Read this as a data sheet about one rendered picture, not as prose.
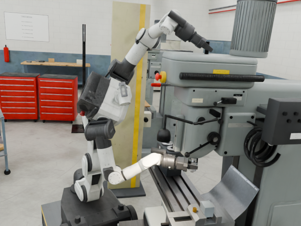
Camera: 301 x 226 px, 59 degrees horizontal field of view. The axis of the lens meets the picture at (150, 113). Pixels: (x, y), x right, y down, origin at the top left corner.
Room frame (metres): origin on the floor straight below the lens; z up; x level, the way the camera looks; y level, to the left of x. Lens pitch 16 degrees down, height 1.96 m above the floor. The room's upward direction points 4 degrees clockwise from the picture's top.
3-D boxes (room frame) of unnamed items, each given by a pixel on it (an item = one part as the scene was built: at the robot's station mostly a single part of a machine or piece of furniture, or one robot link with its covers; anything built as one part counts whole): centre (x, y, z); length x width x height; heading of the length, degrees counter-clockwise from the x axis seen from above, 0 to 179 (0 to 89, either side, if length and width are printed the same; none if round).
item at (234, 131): (1.50, -0.46, 1.47); 0.24 x 0.19 x 0.26; 15
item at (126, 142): (3.11, 0.29, 1.15); 0.52 x 0.40 x 2.30; 105
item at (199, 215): (1.21, -0.28, 1.08); 0.12 x 0.06 x 0.04; 14
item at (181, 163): (1.47, -0.18, 1.24); 0.13 x 0.12 x 0.10; 171
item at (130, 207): (1.90, 0.11, 0.50); 0.20 x 0.05 x 0.20; 32
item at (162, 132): (1.30, -0.08, 1.48); 0.07 x 0.07 x 0.06
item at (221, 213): (1.22, -0.30, 1.04); 0.35 x 0.15 x 0.11; 104
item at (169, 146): (1.87, -0.16, 1.09); 0.22 x 0.12 x 0.20; 21
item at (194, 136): (1.45, -0.28, 1.47); 0.21 x 0.19 x 0.32; 15
